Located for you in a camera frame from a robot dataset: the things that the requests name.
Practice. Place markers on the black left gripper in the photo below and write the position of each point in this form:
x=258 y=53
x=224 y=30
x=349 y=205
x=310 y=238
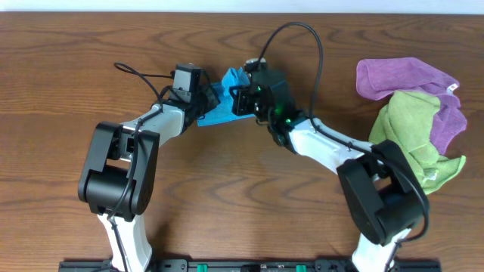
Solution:
x=211 y=97

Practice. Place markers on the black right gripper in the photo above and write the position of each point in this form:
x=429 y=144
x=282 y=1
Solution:
x=239 y=97

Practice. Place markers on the blue microfiber cloth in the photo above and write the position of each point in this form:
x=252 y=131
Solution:
x=223 y=112

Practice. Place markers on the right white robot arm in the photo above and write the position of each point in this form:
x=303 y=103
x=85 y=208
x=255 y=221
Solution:
x=384 y=196

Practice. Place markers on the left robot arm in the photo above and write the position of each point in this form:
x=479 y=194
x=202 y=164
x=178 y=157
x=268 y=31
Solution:
x=117 y=179

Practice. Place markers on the purple microfiber cloth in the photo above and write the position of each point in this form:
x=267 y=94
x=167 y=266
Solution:
x=379 y=78

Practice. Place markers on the green microfiber cloth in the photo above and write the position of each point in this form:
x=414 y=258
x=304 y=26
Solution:
x=407 y=120

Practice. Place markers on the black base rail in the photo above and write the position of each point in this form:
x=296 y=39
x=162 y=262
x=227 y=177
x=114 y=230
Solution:
x=182 y=265

